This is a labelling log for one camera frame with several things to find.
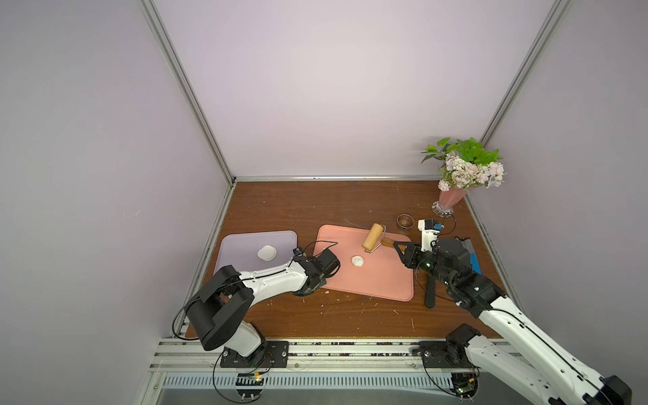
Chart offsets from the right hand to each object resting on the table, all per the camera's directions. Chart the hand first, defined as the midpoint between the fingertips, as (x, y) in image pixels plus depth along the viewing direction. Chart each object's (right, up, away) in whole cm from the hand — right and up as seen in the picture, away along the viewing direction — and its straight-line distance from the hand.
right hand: (399, 239), depth 74 cm
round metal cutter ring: (+9, +1, +27) cm, 28 cm away
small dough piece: (-11, -11, +17) cm, 23 cm away
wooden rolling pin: (-5, -1, +11) cm, 12 cm away
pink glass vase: (+26, +12, +24) cm, 38 cm away
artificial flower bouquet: (+27, +24, +11) cm, 38 cm away
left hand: (-25, -18, +14) cm, 34 cm away
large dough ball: (-45, -9, +22) cm, 51 cm away
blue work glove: (+33, -12, +17) cm, 39 cm away
